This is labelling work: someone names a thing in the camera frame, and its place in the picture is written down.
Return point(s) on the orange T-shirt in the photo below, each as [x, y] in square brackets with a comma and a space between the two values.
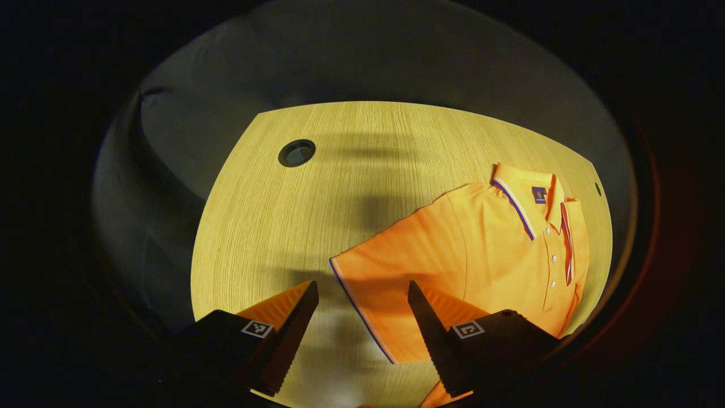
[453, 255]

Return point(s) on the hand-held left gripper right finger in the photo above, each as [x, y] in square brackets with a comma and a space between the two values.
[436, 340]

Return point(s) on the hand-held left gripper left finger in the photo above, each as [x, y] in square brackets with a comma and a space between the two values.
[291, 340]

